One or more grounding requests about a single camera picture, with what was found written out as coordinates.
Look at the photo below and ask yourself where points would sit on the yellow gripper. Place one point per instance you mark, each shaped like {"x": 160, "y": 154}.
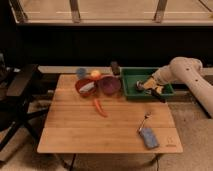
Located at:
{"x": 152, "y": 86}

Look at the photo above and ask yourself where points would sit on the dark round dish brush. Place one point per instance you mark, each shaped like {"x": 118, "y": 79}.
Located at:
{"x": 139, "y": 86}

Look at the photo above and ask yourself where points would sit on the red bowl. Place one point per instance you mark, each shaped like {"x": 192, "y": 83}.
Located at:
{"x": 81, "y": 83}

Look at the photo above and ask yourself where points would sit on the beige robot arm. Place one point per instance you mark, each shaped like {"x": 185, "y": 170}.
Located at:
{"x": 188, "y": 71}

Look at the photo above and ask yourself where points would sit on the orange carrot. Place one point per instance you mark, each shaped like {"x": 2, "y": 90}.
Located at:
{"x": 99, "y": 108}

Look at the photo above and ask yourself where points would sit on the yellow apple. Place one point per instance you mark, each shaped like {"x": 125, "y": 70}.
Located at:
{"x": 95, "y": 74}

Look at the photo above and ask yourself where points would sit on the blue plastic cup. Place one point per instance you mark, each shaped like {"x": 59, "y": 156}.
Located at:
{"x": 81, "y": 73}

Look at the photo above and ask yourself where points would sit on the metal spoon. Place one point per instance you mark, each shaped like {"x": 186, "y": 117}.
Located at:
{"x": 146, "y": 116}

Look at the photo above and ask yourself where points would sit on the purple bowl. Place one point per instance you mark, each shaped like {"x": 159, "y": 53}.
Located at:
{"x": 109, "y": 85}

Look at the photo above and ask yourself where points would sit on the white cloth in bowl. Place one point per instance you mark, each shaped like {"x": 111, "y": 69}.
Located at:
{"x": 87, "y": 87}

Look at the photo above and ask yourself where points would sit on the blue sponge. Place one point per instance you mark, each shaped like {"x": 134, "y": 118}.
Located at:
{"x": 149, "y": 138}

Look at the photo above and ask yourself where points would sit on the green plastic bin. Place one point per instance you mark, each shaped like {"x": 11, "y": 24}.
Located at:
{"x": 129, "y": 78}

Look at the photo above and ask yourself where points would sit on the black office chair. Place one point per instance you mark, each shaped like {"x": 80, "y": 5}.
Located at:
{"x": 20, "y": 87}

